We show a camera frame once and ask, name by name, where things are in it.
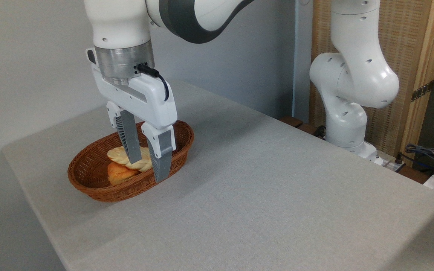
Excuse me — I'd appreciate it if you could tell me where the golden round bread bun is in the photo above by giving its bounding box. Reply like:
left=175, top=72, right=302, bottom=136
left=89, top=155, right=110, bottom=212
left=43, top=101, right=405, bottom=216
left=107, top=162, right=141, bottom=186

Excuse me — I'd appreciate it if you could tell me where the brown wicker basket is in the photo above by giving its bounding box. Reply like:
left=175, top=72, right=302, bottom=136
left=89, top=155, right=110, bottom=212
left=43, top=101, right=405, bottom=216
left=67, top=120, right=194, bottom=203

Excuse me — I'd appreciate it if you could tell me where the brass screen hinge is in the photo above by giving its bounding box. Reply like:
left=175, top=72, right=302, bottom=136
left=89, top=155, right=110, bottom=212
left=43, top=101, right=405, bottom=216
left=411, top=80, right=434, bottom=102

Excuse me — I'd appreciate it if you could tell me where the brown wooden block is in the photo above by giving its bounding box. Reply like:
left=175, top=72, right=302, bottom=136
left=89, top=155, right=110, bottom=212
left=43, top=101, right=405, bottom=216
left=279, top=116, right=304, bottom=128
left=296, top=123, right=326, bottom=139

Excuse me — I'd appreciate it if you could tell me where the pale braided bread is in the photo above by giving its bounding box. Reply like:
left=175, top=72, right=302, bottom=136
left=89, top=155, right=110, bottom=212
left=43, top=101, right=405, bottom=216
left=107, top=146, right=153, bottom=172

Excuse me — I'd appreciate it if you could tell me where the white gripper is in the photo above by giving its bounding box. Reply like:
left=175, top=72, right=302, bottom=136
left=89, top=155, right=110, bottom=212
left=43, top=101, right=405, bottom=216
left=86, top=48, right=178, bottom=183

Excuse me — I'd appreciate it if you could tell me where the wooden woven folding screen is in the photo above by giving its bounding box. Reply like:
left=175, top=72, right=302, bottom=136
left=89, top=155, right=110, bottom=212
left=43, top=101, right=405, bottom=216
left=309, top=0, right=434, bottom=166

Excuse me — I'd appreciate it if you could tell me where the black cable bundle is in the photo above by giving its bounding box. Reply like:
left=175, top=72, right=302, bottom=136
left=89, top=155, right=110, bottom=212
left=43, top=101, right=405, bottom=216
left=405, top=143, right=434, bottom=172

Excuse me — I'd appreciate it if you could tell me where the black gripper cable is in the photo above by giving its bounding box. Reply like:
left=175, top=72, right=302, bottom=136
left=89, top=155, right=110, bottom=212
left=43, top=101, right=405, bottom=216
left=137, top=64, right=170, bottom=102

